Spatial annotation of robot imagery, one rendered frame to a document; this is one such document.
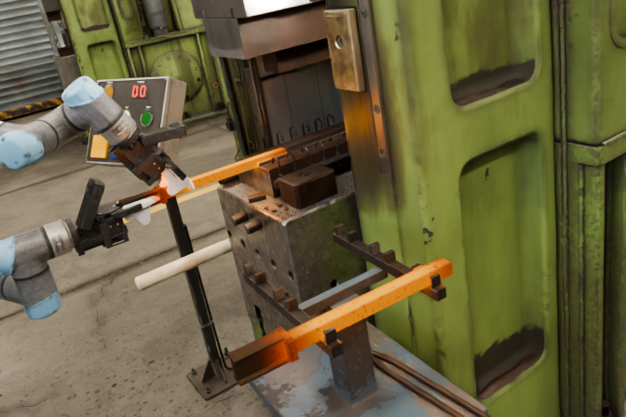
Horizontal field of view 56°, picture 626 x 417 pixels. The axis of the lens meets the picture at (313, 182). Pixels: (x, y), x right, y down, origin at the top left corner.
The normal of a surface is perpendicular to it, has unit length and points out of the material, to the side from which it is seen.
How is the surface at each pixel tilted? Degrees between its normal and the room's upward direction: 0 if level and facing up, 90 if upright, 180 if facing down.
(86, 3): 89
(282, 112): 90
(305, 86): 90
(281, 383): 0
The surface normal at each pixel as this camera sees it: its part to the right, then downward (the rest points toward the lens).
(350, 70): -0.82, 0.33
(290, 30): 0.54, 0.22
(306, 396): -0.17, -0.92
